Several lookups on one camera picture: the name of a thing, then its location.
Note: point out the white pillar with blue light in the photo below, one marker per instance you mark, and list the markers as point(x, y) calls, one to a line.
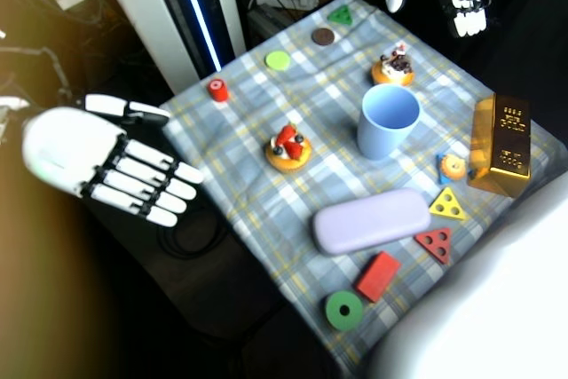
point(146, 19)

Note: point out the green triangle block with holes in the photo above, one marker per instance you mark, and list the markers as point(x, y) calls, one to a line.
point(341, 16)

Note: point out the strawberry toy cupcake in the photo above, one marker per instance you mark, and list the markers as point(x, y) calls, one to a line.
point(288, 150)

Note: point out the lilac glasses case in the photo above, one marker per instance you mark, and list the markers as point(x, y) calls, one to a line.
point(370, 221)

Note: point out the yellow triangle block with holes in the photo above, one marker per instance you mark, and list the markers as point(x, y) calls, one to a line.
point(448, 215)

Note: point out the red cylinder block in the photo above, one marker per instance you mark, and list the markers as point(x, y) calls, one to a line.
point(218, 92)

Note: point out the red rectangular block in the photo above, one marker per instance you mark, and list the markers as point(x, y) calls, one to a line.
point(378, 276)

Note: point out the brown sandwich cookie toy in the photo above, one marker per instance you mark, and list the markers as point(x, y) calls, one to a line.
point(322, 36)

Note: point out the flower biscuit toy, blue base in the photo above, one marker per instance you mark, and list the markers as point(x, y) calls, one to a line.
point(455, 168)

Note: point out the green sandwich cookie toy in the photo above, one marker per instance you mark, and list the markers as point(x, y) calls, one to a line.
point(277, 60)

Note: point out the white robot body shell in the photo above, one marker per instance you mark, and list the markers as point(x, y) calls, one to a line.
point(488, 299)

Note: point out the shiny gold bar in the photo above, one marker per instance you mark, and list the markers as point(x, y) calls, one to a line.
point(508, 139)

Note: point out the blue plaid tablecloth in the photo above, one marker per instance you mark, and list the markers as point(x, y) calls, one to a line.
point(248, 139)

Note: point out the blueberry cream toy cupcake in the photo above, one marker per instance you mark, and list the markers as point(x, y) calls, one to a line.
point(394, 69)

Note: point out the red triangle block with holes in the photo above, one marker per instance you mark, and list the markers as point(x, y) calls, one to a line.
point(444, 255)

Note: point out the light blue plastic cup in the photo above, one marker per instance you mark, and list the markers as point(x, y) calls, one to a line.
point(381, 135)

